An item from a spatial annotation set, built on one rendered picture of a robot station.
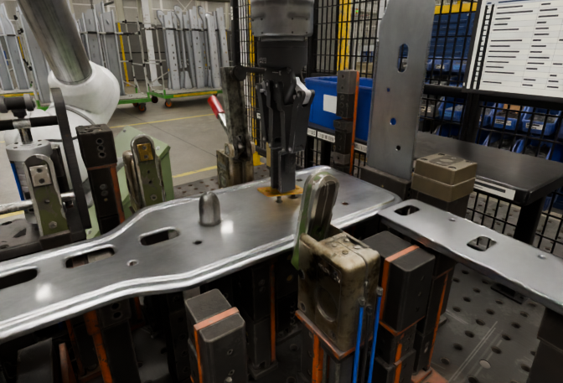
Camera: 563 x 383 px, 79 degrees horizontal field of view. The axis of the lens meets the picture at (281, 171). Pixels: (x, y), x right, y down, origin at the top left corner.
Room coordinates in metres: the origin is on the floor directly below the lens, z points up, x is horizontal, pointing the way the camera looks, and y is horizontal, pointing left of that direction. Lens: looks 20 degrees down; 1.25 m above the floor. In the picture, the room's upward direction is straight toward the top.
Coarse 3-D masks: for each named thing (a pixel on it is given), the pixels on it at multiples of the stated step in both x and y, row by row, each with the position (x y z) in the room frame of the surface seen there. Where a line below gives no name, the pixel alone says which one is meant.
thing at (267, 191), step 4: (276, 184) 0.54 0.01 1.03; (260, 188) 0.53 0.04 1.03; (264, 188) 0.54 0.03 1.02; (268, 188) 0.54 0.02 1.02; (272, 188) 0.54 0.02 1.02; (276, 188) 0.54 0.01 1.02; (296, 188) 0.56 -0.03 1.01; (300, 188) 0.56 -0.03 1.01; (264, 192) 0.51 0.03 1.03; (268, 192) 0.52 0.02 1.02; (272, 192) 0.52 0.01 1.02; (276, 192) 0.52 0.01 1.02; (288, 192) 0.53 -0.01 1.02; (292, 192) 0.53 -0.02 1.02; (296, 192) 0.53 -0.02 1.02; (300, 192) 0.54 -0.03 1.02; (268, 196) 0.50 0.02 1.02; (272, 196) 0.51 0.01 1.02
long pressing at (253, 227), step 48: (240, 192) 0.57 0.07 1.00; (384, 192) 0.57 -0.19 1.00; (96, 240) 0.40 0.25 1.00; (192, 240) 0.41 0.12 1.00; (240, 240) 0.41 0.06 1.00; (288, 240) 0.42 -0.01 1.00; (48, 288) 0.31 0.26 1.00; (96, 288) 0.31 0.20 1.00; (144, 288) 0.31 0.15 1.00; (192, 288) 0.32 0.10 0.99; (0, 336) 0.25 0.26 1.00
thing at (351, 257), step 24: (312, 240) 0.34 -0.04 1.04; (336, 240) 0.34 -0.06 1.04; (312, 264) 0.33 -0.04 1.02; (336, 264) 0.30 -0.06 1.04; (360, 264) 0.30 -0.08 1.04; (312, 288) 0.33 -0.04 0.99; (336, 288) 0.30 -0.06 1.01; (360, 288) 0.29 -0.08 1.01; (312, 312) 0.33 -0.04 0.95; (336, 312) 0.30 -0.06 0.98; (360, 312) 0.29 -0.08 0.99; (312, 336) 0.33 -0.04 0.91; (336, 336) 0.29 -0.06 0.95; (360, 336) 0.29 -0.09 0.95; (312, 360) 0.33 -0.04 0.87; (336, 360) 0.30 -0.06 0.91
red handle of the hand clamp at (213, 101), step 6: (210, 96) 0.74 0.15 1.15; (210, 102) 0.73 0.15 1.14; (216, 102) 0.73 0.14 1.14; (216, 108) 0.72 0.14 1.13; (222, 108) 0.72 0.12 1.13; (216, 114) 0.71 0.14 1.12; (222, 114) 0.71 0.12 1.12; (222, 120) 0.70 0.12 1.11; (222, 126) 0.69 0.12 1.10; (240, 144) 0.65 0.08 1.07; (240, 150) 0.64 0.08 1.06
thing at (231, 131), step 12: (228, 72) 0.65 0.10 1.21; (240, 72) 0.64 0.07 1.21; (228, 84) 0.65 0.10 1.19; (240, 84) 0.66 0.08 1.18; (228, 96) 0.65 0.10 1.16; (240, 96) 0.66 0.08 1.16; (228, 108) 0.64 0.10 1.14; (240, 108) 0.66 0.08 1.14; (228, 120) 0.65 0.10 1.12; (240, 120) 0.66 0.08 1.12; (228, 132) 0.65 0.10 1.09; (240, 132) 0.66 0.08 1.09
